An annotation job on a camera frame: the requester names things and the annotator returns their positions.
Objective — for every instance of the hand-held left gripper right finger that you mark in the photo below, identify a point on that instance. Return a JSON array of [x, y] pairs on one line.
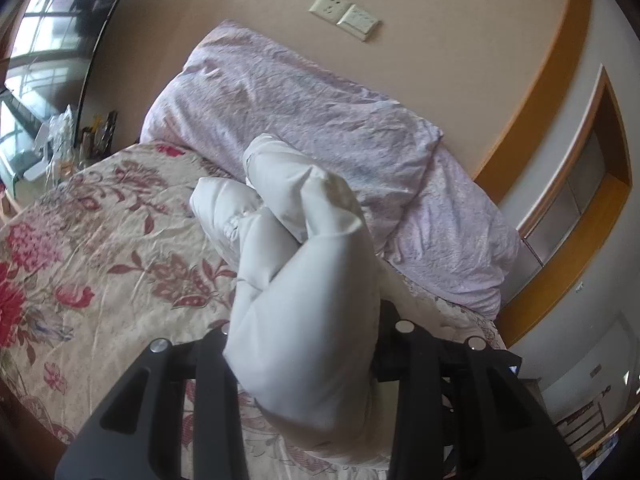
[[387, 340]]

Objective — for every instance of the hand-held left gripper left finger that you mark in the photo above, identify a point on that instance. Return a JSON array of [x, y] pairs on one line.
[[215, 360]]

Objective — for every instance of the white puffer jacket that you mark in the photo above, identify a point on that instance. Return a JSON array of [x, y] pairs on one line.
[[300, 335]]

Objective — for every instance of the pink crinkled pillow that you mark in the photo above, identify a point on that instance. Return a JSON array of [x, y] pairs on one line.
[[280, 110], [450, 240]]

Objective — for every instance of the floral bed sheet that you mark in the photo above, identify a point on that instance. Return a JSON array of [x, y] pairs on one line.
[[100, 260]]

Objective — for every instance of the frosted glass door panel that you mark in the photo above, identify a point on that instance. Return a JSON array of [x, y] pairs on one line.
[[575, 190]]

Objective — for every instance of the dark bottles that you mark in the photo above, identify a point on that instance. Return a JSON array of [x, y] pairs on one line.
[[100, 135]]

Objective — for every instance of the clear plastic bag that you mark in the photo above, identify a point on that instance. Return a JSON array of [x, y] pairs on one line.
[[61, 140]]

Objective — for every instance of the white light switch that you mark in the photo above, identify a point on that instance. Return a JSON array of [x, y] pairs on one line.
[[357, 22]]

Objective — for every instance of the white wall socket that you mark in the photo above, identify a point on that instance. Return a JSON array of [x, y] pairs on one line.
[[327, 6]]

